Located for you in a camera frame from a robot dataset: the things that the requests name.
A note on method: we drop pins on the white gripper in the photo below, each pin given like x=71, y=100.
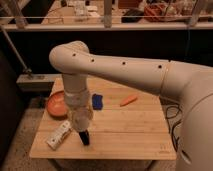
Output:
x=76, y=101

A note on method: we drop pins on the white ceramic cup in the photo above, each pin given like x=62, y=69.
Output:
x=80, y=118

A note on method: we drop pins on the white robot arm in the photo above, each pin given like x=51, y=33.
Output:
x=189, y=85

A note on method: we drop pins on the black eraser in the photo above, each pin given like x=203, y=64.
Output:
x=84, y=137

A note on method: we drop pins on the blue cloth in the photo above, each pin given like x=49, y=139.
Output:
x=97, y=103

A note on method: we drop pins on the orange bowl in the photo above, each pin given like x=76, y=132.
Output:
x=56, y=106

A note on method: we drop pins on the metal diagonal pole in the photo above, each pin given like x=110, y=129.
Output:
x=27, y=70

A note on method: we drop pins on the orange carrot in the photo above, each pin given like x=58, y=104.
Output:
x=128, y=100

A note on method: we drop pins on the wooden table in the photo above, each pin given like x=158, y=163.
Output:
x=136, y=131

